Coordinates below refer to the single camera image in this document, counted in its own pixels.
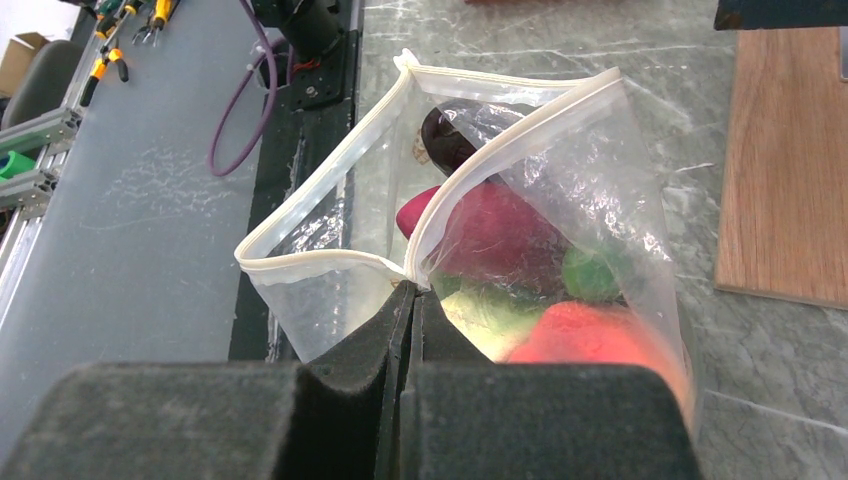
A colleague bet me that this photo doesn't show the dark red fake fruit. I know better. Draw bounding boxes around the dark red fake fruit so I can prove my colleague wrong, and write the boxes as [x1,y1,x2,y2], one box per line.
[424,181,571,296]

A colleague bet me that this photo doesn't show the white fake food pieces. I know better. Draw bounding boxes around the white fake food pieces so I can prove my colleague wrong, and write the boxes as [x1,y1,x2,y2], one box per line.
[441,281,551,362]

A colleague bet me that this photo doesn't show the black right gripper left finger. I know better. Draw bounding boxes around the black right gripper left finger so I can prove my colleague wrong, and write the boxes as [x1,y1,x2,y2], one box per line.
[1,281,416,479]

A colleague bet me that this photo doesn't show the dark purple fake eggplant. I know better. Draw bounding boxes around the dark purple fake eggplant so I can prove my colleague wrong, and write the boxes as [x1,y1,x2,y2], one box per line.
[420,101,483,177]

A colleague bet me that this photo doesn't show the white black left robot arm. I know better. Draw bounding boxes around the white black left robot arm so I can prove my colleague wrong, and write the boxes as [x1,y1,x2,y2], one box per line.
[251,0,344,61]

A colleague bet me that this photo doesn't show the red peach fake fruit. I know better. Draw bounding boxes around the red peach fake fruit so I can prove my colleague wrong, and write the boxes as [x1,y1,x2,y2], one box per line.
[508,301,697,429]

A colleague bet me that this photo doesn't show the wooden board stand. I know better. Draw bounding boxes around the wooden board stand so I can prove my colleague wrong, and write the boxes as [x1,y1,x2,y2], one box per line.
[714,27,847,309]

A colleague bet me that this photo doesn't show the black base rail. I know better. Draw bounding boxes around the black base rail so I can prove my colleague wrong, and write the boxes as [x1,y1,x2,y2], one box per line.
[228,0,362,362]

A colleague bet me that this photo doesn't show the clear zip top bag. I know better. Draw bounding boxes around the clear zip top bag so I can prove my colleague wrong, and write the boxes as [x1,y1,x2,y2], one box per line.
[234,50,702,434]

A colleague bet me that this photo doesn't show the aluminium frame rail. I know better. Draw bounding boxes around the aluminium frame rail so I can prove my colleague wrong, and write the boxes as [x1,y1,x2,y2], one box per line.
[1,107,82,318]

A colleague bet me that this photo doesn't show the green fake vegetable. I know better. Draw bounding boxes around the green fake vegetable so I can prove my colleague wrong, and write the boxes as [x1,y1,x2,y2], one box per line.
[561,247,623,303]

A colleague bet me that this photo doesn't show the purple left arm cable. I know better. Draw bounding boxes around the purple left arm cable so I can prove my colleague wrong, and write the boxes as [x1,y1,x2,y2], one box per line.
[208,0,296,178]

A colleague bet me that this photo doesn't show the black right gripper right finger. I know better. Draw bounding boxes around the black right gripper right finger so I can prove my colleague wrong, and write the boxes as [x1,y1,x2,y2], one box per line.
[400,292,701,479]

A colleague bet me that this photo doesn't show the yellow handled tools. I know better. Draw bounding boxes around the yellow handled tools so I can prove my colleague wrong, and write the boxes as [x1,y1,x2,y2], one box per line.
[79,0,180,108]

